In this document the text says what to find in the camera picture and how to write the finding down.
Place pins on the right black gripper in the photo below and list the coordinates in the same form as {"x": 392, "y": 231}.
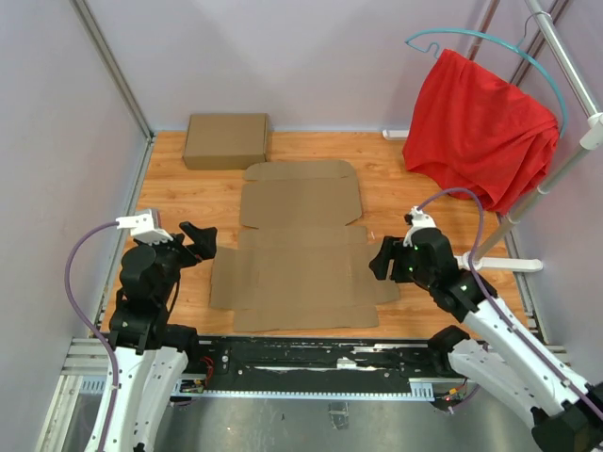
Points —
{"x": 392, "y": 249}

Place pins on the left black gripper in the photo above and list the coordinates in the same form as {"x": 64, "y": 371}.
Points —
{"x": 203, "y": 238}

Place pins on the cardboard box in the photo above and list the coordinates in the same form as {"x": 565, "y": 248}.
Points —
{"x": 301, "y": 260}
{"x": 231, "y": 141}

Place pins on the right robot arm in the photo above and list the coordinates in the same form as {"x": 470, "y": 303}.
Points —
{"x": 562, "y": 409}

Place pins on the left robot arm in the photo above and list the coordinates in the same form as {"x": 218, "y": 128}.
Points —
{"x": 146, "y": 355}

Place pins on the folded cardboard box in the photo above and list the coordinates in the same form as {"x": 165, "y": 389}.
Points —
{"x": 231, "y": 141}

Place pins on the white rack foot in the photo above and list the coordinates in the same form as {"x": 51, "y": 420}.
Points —
{"x": 391, "y": 134}

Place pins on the red cloth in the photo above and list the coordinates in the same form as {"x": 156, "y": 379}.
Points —
{"x": 474, "y": 130}

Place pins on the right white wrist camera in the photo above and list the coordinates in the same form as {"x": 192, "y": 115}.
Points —
{"x": 416, "y": 220}

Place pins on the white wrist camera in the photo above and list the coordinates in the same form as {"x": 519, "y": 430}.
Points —
{"x": 416, "y": 220}
{"x": 145, "y": 227}

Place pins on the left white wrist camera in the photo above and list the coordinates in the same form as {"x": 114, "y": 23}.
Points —
{"x": 145, "y": 227}

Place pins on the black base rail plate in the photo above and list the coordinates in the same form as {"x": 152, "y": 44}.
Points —
{"x": 317, "y": 367}

